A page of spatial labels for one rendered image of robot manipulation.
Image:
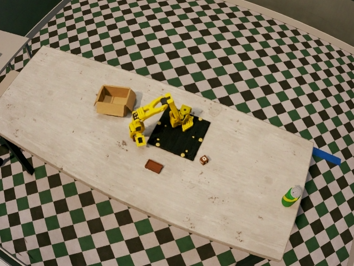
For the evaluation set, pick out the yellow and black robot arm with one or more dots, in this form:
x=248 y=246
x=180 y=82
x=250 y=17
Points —
x=181 y=117

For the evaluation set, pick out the green drink can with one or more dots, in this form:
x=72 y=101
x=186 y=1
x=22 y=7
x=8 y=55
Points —
x=291 y=196

